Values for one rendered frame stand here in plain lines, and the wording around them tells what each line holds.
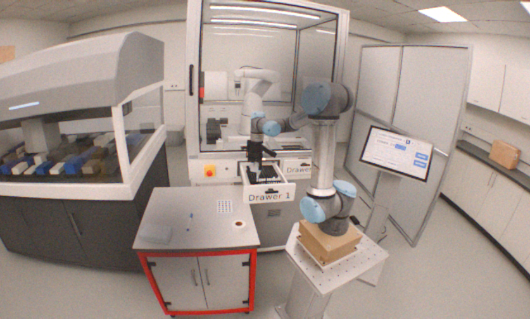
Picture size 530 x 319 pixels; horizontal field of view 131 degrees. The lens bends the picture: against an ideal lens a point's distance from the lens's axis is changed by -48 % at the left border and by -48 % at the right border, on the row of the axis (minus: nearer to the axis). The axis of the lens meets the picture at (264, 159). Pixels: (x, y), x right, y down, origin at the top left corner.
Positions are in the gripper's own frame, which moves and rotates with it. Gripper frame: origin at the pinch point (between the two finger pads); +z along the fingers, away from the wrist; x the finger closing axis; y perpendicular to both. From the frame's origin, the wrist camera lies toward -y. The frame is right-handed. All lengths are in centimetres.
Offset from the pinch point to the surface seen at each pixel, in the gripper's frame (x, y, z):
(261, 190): 10.8, 0.5, 5.2
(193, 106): -23, 37, -34
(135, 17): -368, 194, -167
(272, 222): -24, -19, 57
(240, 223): 24.2, 13.0, 16.0
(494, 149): -8, -325, -11
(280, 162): -23.0, -19.5, 4.4
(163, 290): 34, 61, 59
